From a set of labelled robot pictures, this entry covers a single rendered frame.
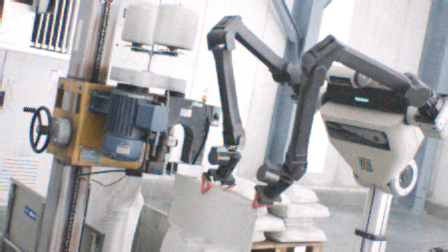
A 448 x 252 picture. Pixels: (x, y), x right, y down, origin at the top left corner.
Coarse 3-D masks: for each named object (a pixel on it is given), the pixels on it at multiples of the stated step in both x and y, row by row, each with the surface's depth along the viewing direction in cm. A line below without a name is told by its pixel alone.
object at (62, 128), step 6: (54, 120) 236; (60, 120) 233; (66, 120) 235; (54, 126) 235; (60, 126) 232; (66, 126) 233; (54, 132) 234; (60, 132) 231; (66, 132) 233; (54, 138) 234; (60, 138) 232; (66, 138) 233; (54, 144) 234; (60, 144) 235
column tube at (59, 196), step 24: (96, 0) 234; (120, 0) 240; (96, 24) 235; (72, 48) 242; (96, 48) 237; (72, 72) 239; (72, 96) 237; (72, 168) 239; (48, 192) 244; (72, 192) 240; (48, 216) 242; (48, 240) 240; (72, 240) 243
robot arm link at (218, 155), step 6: (240, 138) 228; (240, 144) 228; (216, 150) 225; (222, 150) 226; (210, 156) 227; (216, 156) 224; (222, 156) 225; (228, 156) 227; (210, 162) 227; (216, 162) 224; (222, 162) 226
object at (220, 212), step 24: (192, 192) 244; (216, 192) 232; (168, 216) 257; (192, 216) 241; (216, 216) 232; (240, 216) 227; (168, 240) 245; (192, 240) 236; (216, 240) 231; (240, 240) 226
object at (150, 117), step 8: (144, 104) 221; (144, 112) 220; (152, 112) 219; (160, 112) 222; (136, 120) 222; (144, 120) 220; (152, 120) 219; (160, 120) 223; (144, 128) 221; (152, 128) 219; (160, 128) 225
